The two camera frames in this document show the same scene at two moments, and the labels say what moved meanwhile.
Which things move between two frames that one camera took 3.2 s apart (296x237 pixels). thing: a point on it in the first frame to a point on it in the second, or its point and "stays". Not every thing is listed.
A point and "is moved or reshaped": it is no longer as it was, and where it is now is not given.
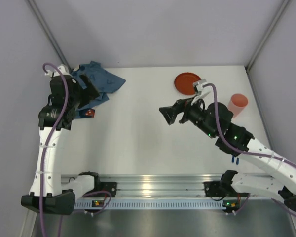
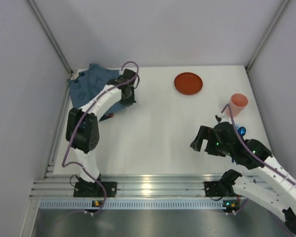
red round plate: (184, 83) stays
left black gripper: (82, 91) to (128, 99)
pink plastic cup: (238, 102) stays
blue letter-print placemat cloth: (105, 81) is moved or reshaped
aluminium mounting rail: (158, 185) stays
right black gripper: (183, 112) to (207, 141)
